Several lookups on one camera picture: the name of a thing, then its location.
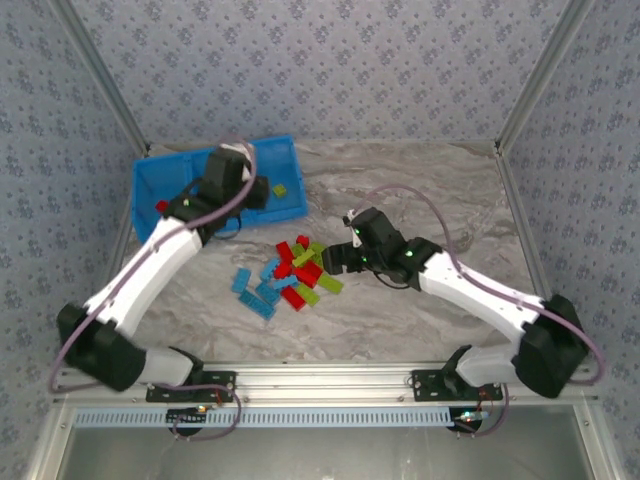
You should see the long blue lego brick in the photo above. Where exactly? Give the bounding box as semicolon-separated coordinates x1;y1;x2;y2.
238;289;278;322

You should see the blue three-compartment plastic bin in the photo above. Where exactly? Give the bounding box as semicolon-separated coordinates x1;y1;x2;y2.
130;133;310;247

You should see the grey metal lower panel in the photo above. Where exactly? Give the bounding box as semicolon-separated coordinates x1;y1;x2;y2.
49;404;601;480

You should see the small black electronics board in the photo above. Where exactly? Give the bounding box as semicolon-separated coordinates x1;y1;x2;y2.
452;407;490;437
166;405;210;437

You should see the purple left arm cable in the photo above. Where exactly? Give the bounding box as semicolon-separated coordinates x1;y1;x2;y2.
47;134;259;444

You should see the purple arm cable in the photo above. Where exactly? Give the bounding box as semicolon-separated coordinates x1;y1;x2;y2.
343;184;607;439
47;134;259;444

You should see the thin black left gripper cable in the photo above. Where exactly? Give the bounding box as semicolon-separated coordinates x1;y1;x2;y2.
219;212;245;240

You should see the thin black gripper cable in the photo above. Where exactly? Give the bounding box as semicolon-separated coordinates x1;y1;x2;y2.
367;267;409;292
219;212;245;240

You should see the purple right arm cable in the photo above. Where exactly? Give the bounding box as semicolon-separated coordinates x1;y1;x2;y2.
343;184;607;439

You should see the thin black right gripper cable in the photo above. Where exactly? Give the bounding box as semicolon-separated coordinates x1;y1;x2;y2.
367;267;409;292

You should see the wide aluminium extrusion rail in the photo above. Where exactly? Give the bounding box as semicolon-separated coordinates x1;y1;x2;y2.
52;360;600;407

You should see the aluminium side rail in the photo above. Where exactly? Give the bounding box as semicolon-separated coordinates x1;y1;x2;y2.
79;147;151;369
497;147;571;366

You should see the white slotted cable duct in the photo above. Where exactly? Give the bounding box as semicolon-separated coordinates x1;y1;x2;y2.
73;405;454;430

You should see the aluminium frame post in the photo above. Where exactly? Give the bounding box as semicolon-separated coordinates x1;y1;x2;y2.
48;0;151;156
22;399;76;480
494;0;600;156
574;399;624;480

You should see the aluminium lower frame post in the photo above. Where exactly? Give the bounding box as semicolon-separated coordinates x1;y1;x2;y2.
574;399;624;480
22;399;76;480

